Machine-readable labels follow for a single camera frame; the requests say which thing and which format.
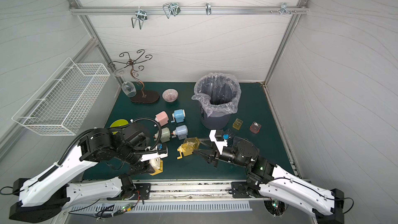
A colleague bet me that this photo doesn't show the amber transparent shavings tray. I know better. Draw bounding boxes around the amber transparent shavings tray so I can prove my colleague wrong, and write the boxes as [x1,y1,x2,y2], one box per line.
[183,138,200,150]

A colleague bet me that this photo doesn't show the small yellow pencil sharpener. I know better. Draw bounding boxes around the small yellow pencil sharpener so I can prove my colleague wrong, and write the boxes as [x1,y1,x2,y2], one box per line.
[149,158,163,176]

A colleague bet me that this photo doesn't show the yellow white pencil sharpener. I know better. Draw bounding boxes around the yellow white pencil sharpener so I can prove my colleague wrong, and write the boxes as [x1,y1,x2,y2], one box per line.
[177,144,195,160]

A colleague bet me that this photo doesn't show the yellow transparent shavings tray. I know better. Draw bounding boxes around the yellow transparent shavings tray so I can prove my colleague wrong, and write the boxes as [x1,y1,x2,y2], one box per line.
[232,118,243,130]

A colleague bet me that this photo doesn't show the light blue pencil sharpener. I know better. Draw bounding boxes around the light blue pencil sharpener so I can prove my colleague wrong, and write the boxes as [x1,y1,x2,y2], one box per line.
[172,109,186,123]

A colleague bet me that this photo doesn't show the grey green pencil sharpener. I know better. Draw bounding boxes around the grey green pencil sharpener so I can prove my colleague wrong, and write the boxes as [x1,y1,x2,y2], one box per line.
[160,128,171,143]

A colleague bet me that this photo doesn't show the pink pencil sharpener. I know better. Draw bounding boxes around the pink pencil sharpener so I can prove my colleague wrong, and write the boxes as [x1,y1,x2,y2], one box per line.
[155,111,169,126]

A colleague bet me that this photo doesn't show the red transparent shavings tray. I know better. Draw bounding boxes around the red transparent shavings tray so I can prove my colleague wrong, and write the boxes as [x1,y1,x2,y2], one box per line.
[249,121,262,134]

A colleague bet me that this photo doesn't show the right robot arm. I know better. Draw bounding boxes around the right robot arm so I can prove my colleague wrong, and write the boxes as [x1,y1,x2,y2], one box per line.
[194,134,347,224]

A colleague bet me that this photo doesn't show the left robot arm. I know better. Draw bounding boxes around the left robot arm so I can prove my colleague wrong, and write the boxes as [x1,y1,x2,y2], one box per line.
[9,118,168,224]

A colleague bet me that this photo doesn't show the grey trash bin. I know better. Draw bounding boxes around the grey trash bin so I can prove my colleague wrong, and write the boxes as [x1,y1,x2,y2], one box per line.
[198,76,235,130]

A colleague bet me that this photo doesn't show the clear plastic bin liner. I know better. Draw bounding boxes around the clear plastic bin liner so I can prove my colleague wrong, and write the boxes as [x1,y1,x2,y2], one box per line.
[191,72,242,118]

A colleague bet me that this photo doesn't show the striped ceramic bowl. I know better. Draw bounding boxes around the striped ceramic bowl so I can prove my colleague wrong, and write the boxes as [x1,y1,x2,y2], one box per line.
[162,89,178,103]

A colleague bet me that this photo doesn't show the dark oval glass rack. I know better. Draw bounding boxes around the dark oval glass rack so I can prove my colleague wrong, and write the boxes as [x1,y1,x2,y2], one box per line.
[107,49,160,104]

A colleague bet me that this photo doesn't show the hanging wine glass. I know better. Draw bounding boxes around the hanging wine glass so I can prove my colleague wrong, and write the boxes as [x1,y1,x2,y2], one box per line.
[113,68,137,98]

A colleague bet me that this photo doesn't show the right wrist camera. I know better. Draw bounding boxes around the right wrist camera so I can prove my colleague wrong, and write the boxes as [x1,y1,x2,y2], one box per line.
[209,130,229,154]

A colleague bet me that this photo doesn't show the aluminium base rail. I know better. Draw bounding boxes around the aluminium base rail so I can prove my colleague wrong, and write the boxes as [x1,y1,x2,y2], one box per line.
[66,178,312,201]

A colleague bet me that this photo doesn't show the white wire basket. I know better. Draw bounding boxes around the white wire basket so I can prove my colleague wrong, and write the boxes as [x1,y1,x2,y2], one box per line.
[11,58,110,136]

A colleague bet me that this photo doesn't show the aluminium rail with hooks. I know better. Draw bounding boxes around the aluminium rail with hooks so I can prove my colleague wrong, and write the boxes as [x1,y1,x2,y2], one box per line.
[67,0,309,28]

